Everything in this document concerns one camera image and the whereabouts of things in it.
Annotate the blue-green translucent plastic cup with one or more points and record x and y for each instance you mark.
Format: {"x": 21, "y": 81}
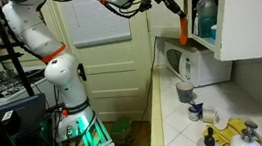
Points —
{"x": 206, "y": 20}

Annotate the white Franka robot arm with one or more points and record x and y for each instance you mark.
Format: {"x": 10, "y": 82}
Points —
{"x": 64, "y": 77}

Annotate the grey ceramic mug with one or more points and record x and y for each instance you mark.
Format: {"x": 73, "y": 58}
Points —
{"x": 185, "y": 93}

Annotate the small blue white mug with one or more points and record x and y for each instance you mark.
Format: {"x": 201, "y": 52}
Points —
{"x": 194, "y": 113}

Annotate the white microwave oven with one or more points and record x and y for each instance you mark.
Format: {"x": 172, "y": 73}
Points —
{"x": 204, "y": 67}

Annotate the white window blind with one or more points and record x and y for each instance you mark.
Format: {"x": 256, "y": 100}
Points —
{"x": 99, "y": 30}

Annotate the black door lock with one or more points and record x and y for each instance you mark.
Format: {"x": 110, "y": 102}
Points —
{"x": 82, "y": 72}

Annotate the green bucket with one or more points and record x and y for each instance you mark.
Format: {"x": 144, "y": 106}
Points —
{"x": 121, "y": 124}

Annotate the white pump soap bottle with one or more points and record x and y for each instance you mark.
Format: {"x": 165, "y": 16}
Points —
{"x": 243, "y": 143}

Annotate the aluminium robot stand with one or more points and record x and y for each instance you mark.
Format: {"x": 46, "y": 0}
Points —
{"x": 92, "y": 144}

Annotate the kitchen stove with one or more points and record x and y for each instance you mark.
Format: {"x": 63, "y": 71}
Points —
{"x": 12, "y": 87}

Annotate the dark blue equipment case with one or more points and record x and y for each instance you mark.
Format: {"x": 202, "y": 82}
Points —
{"x": 25, "y": 112}

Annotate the grey metal pot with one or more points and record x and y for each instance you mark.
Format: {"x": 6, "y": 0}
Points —
{"x": 2, "y": 75}

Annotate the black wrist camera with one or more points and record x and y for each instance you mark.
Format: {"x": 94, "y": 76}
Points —
{"x": 146, "y": 3}

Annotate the cream wall cabinet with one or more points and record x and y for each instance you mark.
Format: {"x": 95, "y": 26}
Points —
{"x": 204, "y": 42}

